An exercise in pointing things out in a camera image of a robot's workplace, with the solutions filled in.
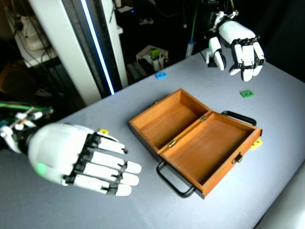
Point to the white device with green part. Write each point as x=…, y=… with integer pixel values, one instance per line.
x=152, y=56

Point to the yellow two-hole block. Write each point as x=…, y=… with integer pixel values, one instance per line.
x=104, y=131
x=257, y=143

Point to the white column with light strip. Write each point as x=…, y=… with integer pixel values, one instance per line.
x=71, y=47

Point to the white plastic object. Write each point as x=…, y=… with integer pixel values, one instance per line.
x=32, y=35

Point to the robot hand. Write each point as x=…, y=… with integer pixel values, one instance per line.
x=54, y=148
x=236, y=31

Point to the blue two-hole block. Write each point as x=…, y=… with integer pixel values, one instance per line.
x=160, y=75

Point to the black ribbed device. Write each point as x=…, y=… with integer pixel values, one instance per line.
x=135, y=71

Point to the green two-hole block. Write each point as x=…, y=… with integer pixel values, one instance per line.
x=246, y=94

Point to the grey table cloth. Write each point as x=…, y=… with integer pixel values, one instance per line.
x=71, y=210

